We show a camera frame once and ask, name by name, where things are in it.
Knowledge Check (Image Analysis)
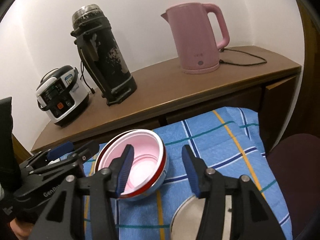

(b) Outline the blue plaid tablecloth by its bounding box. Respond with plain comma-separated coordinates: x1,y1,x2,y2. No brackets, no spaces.
60,106,293,240

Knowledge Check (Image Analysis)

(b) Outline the pink electric kettle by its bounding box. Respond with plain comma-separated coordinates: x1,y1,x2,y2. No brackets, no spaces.
161,3,230,74

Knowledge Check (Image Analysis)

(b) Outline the pink plastic bowl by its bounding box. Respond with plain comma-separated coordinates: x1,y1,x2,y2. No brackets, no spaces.
96,129,165,197

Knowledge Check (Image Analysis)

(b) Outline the tall black thermos flask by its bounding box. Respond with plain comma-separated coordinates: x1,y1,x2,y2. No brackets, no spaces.
71,4,137,106

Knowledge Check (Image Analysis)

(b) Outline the person's left hand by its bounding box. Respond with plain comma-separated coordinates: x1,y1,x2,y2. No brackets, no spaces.
10,218,34,240

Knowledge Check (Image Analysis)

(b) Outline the brown wooden sideboard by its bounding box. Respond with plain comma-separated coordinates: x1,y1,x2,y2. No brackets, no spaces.
31,46,301,153

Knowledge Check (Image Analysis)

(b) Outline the black rice cooker cable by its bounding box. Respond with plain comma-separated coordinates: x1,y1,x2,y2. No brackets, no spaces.
80,61,96,95

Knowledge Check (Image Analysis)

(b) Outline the stainless steel mixing bowl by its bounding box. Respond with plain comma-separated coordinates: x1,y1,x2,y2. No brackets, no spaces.
119,150,169,201

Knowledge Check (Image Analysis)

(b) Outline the small white enamel bowl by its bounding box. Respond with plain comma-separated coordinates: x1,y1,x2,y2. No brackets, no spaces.
170,195,232,240

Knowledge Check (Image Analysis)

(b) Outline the black kettle power cable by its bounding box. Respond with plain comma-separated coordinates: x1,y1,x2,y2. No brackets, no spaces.
218,48,268,67

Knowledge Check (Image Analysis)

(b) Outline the white black rice cooker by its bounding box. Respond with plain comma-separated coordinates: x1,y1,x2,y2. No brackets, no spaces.
36,65,89,126

